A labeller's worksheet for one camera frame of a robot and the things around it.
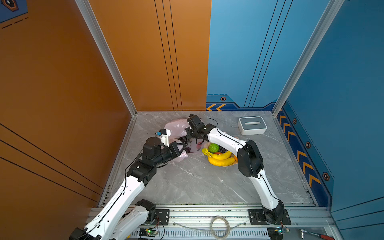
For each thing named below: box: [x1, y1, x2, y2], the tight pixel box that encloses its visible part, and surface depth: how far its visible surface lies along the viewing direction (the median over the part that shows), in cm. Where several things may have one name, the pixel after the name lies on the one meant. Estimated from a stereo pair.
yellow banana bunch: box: [201, 148, 236, 167], surface depth 85 cm
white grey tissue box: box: [238, 116, 268, 136], surface depth 108 cm
